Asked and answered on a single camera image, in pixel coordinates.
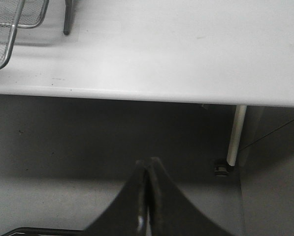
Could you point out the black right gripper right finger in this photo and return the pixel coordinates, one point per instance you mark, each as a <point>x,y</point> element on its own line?
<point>171,213</point>

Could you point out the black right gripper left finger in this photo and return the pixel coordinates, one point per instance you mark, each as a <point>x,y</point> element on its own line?
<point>127,215</point>

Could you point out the silver mesh tray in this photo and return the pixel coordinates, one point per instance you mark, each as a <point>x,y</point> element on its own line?
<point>10,13</point>
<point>33,13</point>

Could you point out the black table foot caster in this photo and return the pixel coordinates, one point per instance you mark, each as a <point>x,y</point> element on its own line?
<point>222,168</point>

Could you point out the white table leg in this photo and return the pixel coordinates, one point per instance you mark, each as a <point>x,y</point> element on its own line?
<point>236,132</point>

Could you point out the silver metal rack frame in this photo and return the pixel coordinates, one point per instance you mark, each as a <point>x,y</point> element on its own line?
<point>69,8</point>

